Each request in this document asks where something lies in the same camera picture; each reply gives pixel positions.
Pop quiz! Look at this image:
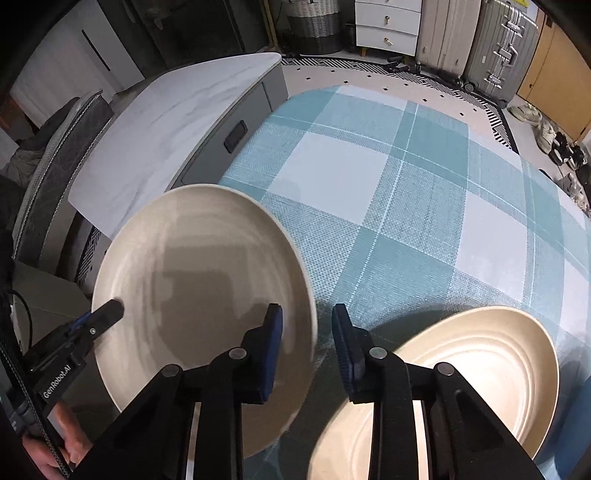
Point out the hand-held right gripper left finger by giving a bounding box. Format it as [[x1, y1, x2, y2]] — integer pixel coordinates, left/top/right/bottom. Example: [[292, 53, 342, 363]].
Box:
[[69, 303, 284, 480]]

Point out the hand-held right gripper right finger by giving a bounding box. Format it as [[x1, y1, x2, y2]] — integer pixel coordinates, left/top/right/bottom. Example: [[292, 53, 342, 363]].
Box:
[[331, 303, 546, 480]]

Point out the cream round plate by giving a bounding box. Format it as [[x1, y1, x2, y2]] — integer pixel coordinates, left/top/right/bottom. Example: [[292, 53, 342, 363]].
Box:
[[307, 305, 560, 480], [91, 184, 319, 459]]

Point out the person's left hand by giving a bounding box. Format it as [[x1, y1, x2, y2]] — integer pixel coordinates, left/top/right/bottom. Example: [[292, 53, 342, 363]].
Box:
[[23, 405, 94, 479]]

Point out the grey storage box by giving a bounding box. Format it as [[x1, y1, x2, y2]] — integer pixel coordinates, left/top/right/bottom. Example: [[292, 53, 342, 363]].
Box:
[[11, 263, 93, 356]]

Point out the grey quilted mattress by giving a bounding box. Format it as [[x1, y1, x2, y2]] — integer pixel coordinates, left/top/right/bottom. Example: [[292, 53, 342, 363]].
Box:
[[11, 90, 116, 259]]

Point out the dark cloth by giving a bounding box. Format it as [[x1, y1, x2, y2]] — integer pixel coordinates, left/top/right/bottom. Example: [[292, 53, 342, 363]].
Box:
[[7, 97, 81, 174]]

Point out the teal plaid tablecloth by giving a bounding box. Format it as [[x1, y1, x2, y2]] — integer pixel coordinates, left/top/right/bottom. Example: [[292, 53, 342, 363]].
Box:
[[185, 85, 591, 480]]

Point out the white top low table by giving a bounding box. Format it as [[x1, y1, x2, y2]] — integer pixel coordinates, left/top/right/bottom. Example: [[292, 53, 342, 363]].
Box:
[[68, 52, 289, 236]]

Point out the white wardrobe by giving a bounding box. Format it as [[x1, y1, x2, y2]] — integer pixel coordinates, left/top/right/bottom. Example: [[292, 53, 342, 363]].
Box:
[[9, 0, 144, 116]]

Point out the dark grey refrigerator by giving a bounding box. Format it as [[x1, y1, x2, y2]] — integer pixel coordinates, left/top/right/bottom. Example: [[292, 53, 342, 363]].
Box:
[[99, 0, 245, 70]]

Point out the pile of loose shoes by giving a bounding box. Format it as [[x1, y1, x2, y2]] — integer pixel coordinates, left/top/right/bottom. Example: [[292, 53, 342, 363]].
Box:
[[508, 104, 591, 213]]

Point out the woven laundry basket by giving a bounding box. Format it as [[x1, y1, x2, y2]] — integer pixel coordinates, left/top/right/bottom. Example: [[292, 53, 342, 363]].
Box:
[[281, 0, 345, 55]]

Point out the beige suitcase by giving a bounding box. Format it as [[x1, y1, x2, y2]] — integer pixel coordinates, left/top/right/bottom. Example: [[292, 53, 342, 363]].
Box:
[[416, 0, 485, 86]]

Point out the white dresser with drawers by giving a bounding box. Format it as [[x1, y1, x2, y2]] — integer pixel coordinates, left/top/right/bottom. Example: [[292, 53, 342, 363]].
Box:
[[355, 0, 422, 56]]

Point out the silver suitcase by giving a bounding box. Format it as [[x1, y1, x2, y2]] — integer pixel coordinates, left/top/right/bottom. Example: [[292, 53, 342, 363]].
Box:
[[463, 0, 541, 103]]

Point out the wooden door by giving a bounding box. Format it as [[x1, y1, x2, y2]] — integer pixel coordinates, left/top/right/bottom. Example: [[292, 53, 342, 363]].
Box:
[[516, 18, 591, 144]]

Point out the black braided cable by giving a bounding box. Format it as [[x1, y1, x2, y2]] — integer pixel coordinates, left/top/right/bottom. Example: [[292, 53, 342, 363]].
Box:
[[0, 318, 72, 478]]

